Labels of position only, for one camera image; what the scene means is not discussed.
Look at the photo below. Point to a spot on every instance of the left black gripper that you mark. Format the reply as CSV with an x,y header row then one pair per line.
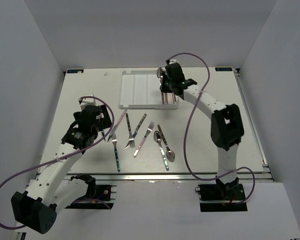
x,y
106,121

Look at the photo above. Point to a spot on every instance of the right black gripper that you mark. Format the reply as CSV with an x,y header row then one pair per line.
x,y
162,87

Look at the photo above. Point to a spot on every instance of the pink handled spoon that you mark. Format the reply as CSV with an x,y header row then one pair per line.
x,y
159,74

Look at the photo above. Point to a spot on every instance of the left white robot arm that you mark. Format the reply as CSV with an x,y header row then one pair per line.
x,y
38,206

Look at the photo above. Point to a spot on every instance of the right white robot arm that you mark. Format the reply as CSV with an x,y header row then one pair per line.
x,y
226,126

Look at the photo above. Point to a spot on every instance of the white divided utensil tray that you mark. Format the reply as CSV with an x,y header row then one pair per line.
x,y
140,89

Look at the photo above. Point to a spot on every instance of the right blue corner sticker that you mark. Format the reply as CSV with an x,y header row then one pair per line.
x,y
223,69

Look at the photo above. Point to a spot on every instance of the blue corner sticker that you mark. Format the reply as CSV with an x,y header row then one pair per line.
x,y
74,71
223,69

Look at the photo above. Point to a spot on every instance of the left blue corner sticker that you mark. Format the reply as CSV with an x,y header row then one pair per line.
x,y
74,71

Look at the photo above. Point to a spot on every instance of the pink handled knife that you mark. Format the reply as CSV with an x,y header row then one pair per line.
x,y
117,124

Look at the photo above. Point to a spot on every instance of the green handled fork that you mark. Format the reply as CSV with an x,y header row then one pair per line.
x,y
114,142

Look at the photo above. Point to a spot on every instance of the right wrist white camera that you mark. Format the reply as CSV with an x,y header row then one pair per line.
x,y
172,61

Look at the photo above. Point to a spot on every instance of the wrist white camera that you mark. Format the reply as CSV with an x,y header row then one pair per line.
x,y
87,100
172,61

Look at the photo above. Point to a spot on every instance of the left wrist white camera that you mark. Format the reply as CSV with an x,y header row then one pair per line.
x,y
87,100

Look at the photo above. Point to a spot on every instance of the dark handled knife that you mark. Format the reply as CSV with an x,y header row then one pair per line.
x,y
137,128

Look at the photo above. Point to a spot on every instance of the dark handled fork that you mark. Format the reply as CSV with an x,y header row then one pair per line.
x,y
131,139

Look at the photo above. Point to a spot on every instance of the pink handled fork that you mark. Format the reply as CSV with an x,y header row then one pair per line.
x,y
148,131

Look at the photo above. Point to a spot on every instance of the green handled spoon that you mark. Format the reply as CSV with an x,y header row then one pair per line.
x,y
157,138

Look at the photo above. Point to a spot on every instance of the dark handled spoon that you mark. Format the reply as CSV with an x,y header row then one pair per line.
x,y
170,154

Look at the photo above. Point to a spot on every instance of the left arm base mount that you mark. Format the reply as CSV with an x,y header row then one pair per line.
x,y
99,196

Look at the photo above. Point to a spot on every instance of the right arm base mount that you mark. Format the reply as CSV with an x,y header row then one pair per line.
x,y
212,200

